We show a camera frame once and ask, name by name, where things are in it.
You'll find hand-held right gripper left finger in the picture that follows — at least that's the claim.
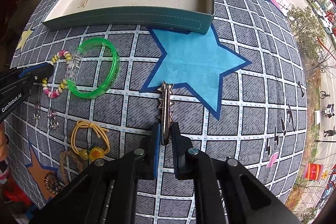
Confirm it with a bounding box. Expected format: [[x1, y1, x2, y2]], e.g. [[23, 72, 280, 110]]
[[28, 122, 164, 224]]

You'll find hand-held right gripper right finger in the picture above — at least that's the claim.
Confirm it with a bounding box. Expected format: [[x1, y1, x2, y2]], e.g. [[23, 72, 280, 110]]
[[171, 122, 302, 224]]

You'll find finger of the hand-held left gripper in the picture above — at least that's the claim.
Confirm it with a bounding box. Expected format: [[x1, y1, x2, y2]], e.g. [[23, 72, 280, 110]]
[[16, 62, 55, 83]]

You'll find pink yellow spiral bracelet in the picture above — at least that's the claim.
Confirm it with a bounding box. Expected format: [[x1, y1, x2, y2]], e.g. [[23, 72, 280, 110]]
[[41, 49, 73, 99]]

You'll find silver pink heart earring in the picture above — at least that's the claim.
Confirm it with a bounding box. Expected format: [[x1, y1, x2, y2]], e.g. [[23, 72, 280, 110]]
[[47, 107, 60, 130], [32, 101, 41, 121]]

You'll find silver star hair clip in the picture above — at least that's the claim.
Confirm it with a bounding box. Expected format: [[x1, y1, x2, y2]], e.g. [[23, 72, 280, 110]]
[[157, 80, 176, 146]]

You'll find yellow sunflower hair tie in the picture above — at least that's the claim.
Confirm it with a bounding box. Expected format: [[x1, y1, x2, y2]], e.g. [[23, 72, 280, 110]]
[[71, 120, 110, 161]]

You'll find green plastic bangle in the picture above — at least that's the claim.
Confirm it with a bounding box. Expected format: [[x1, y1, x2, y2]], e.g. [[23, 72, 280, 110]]
[[64, 38, 121, 98]]

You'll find brown braided hair tie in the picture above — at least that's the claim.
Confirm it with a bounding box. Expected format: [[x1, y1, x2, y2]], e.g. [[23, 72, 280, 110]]
[[59, 151, 85, 185]]

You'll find brown spiral hair tie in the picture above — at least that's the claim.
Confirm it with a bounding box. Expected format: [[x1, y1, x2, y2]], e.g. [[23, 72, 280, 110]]
[[44, 173, 65, 194]]

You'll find person's left forearm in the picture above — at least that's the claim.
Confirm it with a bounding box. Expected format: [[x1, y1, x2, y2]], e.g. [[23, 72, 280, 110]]
[[0, 123, 9, 161]]

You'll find grey grid star tablecloth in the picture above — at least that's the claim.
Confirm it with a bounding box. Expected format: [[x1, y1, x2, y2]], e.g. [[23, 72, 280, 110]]
[[9, 0, 307, 224]]

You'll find orange toy flower pot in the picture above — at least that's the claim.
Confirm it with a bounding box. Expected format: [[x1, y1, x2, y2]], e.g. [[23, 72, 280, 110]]
[[304, 162, 328, 182]]

